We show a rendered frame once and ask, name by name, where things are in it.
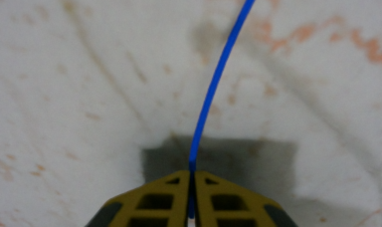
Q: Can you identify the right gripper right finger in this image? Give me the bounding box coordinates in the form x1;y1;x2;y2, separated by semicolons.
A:
194;170;284;227

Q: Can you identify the blue wire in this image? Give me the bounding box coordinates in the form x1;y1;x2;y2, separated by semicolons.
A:
189;0;255;219

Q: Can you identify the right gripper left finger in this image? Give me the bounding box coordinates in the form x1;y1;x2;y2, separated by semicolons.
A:
101;170;190;227

